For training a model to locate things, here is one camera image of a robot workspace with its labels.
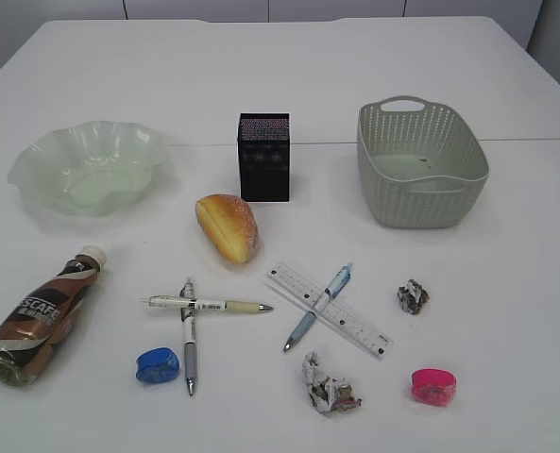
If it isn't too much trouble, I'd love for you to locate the green wavy glass plate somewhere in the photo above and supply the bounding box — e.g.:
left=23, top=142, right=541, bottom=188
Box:
left=8, top=121, right=168, bottom=217

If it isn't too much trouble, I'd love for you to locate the small paper ball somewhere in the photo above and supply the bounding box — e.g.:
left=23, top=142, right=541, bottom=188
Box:
left=397, top=278, right=430, bottom=315

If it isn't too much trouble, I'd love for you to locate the white beige-grip pen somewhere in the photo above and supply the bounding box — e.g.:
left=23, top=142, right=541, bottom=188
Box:
left=141, top=295, right=274, bottom=314

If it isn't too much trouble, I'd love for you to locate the pink pencil sharpener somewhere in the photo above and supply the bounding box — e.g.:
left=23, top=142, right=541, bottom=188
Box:
left=412, top=368, right=457, bottom=407

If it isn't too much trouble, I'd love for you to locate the blue pencil sharpener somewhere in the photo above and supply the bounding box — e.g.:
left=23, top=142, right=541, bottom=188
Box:
left=136, top=347, right=180, bottom=384

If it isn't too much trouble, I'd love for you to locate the blue clip pen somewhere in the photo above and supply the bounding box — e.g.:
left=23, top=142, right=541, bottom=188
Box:
left=283, top=263, right=353, bottom=353

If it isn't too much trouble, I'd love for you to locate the green plastic woven basket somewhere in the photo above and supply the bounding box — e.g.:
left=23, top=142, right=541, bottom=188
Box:
left=357, top=95, right=489, bottom=228

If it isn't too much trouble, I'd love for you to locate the golden bread roll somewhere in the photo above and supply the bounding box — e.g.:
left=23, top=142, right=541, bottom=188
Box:
left=195, top=194, right=260, bottom=264

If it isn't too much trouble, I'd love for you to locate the black mesh pen holder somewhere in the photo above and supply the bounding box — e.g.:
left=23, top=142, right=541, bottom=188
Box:
left=237, top=113, right=290, bottom=202

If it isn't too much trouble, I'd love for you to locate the white grey-grip pen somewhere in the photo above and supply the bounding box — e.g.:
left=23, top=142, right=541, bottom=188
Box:
left=180, top=305, right=197, bottom=396

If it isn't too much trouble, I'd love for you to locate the clear plastic ruler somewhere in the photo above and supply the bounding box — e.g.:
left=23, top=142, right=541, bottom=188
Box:
left=266, top=262, right=392, bottom=360

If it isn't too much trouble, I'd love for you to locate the brown coffee bottle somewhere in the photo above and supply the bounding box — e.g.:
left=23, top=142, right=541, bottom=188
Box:
left=0, top=245, right=107, bottom=387

